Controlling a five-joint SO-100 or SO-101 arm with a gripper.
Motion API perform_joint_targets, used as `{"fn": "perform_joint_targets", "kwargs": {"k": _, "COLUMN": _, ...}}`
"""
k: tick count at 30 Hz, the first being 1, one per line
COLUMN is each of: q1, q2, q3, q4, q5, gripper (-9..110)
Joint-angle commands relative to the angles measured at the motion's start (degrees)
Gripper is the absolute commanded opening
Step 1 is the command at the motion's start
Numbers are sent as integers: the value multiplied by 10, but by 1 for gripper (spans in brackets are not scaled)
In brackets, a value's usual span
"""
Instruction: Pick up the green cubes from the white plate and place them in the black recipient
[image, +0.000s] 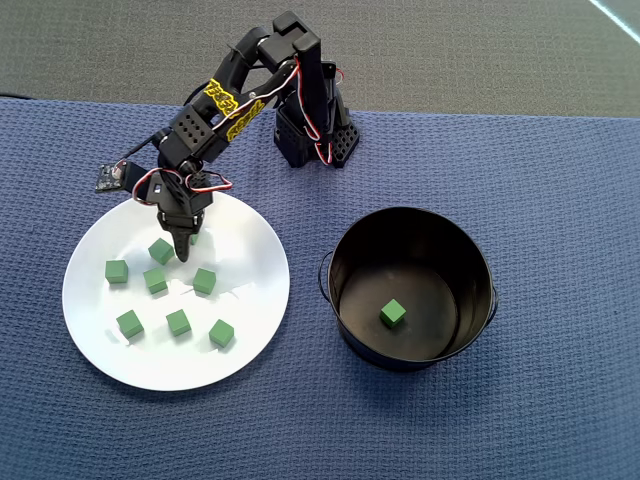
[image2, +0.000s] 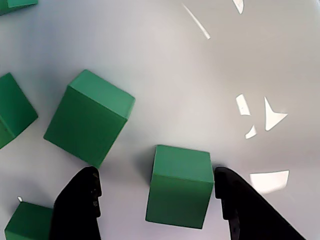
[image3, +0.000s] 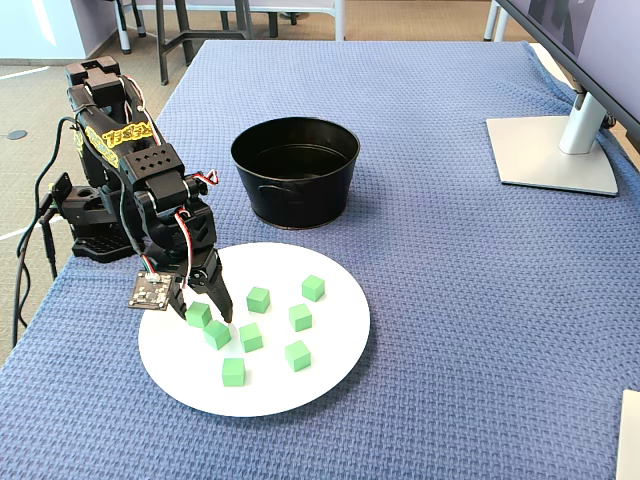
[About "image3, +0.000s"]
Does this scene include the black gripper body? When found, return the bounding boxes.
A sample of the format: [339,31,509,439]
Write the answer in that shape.
[144,202,217,291]

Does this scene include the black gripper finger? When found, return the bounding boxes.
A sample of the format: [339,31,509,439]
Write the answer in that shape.
[197,252,234,323]
[168,285,191,322]

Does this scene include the green cube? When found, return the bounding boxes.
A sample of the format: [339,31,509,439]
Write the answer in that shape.
[301,274,327,303]
[284,340,312,373]
[246,286,272,315]
[238,322,264,354]
[288,303,314,333]
[221,357,246,388]
[184,301,213,329]
[202,319,232,350]

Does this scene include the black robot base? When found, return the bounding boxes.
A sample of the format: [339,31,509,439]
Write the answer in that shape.
[49,172,146,265]

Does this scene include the white round plate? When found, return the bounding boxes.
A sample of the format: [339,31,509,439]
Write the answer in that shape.
[137,241,372,419]

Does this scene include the black metal bucket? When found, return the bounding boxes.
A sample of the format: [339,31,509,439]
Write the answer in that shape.
[230,116,362,231]

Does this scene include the white background table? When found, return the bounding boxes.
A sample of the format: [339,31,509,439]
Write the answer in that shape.
[112,0,347,55]

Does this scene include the dark chair base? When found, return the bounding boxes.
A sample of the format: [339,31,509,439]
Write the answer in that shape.
[219,9,301,40]

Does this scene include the blue woven tablecloth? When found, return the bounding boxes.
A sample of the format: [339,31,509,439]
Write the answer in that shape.
[0,39,640,480]

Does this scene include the silver monitor stand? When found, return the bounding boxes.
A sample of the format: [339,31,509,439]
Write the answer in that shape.
[485,82,620,198]

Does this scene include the white desk leg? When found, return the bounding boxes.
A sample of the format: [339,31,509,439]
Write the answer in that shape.
[482,0,512,44]

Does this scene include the white box corner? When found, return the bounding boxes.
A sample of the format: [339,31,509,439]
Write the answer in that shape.
[615,389,640,480]

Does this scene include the computer monitor screen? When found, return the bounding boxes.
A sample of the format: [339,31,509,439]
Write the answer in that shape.
[492,0,640,129]

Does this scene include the red white servo wire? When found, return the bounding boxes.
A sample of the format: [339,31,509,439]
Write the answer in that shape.
[172,169,220,291]

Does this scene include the small wrist camera board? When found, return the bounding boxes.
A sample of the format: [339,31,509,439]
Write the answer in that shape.
[127,271,177,312]

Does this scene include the short black plug cable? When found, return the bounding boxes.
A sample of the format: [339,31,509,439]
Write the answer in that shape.
[40,212,59,281]

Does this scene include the thick black cable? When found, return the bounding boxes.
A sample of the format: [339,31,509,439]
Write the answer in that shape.
[10,192,55,351]

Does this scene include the thin black camera cable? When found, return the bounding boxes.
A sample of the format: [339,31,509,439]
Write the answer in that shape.
[32,115,79,221]

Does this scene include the dark grey stool frame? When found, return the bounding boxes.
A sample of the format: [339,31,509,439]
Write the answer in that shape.
[154,0,251,86]

